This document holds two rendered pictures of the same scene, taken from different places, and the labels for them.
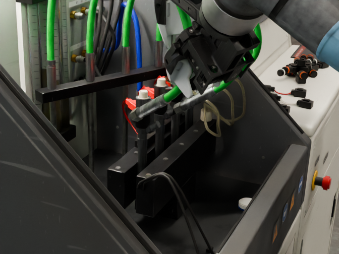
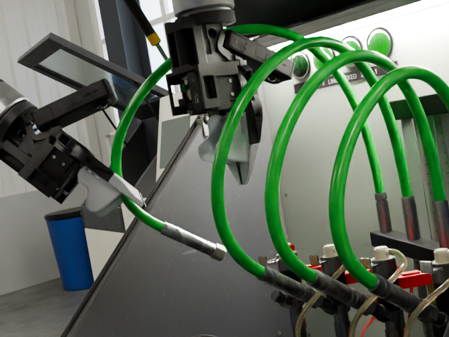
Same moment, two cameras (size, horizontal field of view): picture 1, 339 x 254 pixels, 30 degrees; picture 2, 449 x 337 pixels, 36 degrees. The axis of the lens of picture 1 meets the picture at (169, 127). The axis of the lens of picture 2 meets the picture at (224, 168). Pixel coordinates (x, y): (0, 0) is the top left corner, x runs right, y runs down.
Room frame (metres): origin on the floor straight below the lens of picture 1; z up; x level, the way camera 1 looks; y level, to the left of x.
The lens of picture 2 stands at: (1.49, -0.76, 1.29)
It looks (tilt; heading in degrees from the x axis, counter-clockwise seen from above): 3 degrees down; 120
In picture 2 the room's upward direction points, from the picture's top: 10 degrees counter-clockwise
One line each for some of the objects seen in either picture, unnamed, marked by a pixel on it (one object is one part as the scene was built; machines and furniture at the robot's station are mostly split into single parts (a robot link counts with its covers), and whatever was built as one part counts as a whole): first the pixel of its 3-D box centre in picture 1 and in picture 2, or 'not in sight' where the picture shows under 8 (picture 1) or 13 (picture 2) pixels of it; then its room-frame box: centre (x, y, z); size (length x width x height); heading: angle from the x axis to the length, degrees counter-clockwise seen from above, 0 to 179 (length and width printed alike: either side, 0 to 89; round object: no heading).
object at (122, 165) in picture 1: (166, 173); not in sight; (1.21, 0.00, 0.91); 0.34 x 0.10 x 0.15; 157
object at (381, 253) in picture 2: not in sight; (383, 259); (1.25, -0.01, 1.12); 0.02 x 0.02 x 0.03
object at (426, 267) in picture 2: not in sight; (433, 263); (1.31, -0.06, 1.12); 0.03 x 0.02 x 0.01; 67
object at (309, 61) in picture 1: (303, 64); not in sight; (1.72, -0.37, 1.01); 0.23 x 0.11 x 0.06; 157
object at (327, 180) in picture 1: (322, 182); not in sight; (1.40, -0.38, 0.80); 0.05 x 0.04 x 0.05; 157
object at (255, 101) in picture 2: not in sight; (244, 109); (1.10, 0.00, 1.31); 0.05 x 0.02 x 0.09; 157
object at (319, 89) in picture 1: (299, 82); not in sight; (1.69, -0.36, 0.97); 0.70 x 0.22 x 0.03; 157
